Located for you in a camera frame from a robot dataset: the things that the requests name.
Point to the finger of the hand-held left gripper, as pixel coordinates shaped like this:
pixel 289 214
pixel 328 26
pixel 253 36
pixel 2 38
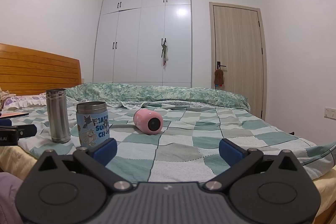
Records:
pixel 25 131
pixel 5 122

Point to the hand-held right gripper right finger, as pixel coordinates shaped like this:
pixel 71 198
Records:
pixel 230 151

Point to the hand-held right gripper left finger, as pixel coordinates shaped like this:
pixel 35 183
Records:
pixel 105 151

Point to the pink cup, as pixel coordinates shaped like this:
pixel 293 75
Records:
pixel 147 121

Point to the blue cartoon print cup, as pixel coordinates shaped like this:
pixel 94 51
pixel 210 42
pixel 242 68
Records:
pixel 92 125

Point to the stainless steel cup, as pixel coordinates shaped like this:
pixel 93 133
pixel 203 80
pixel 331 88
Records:
pixel 57 116

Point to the flat red book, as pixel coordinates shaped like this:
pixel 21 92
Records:
pixel 13 114

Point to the yellow mattress cover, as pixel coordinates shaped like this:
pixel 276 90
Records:
pixel 14 158

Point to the beige crumpled cloth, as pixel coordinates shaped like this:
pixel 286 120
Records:
pixel 5 98

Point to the purple floral pillow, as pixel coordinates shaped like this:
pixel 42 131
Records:
pixel 23 102

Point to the green checkered bed sheet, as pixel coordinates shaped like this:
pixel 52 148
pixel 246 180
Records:
pixel 183 153

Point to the person's purple clothing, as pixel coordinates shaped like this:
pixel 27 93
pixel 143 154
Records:
pixel 9 197

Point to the orange wooden headboard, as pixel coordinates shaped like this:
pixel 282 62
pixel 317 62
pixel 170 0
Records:
pixel 36 69

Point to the brown plush toy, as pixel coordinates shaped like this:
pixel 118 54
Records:
pixel 219 77

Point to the green floral quilt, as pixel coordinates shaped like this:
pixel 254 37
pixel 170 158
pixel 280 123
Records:
pixel 157 94

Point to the light wooden door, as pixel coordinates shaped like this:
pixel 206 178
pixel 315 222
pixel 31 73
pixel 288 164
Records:
pixel 237 56

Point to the hanging green and pink cloths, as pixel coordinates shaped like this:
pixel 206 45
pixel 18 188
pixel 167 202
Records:
pixel 164 53

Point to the white wardrobe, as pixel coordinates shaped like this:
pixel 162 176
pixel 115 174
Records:
pixel 141 37

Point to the white wall socket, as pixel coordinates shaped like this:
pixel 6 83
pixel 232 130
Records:
pixel 330 112

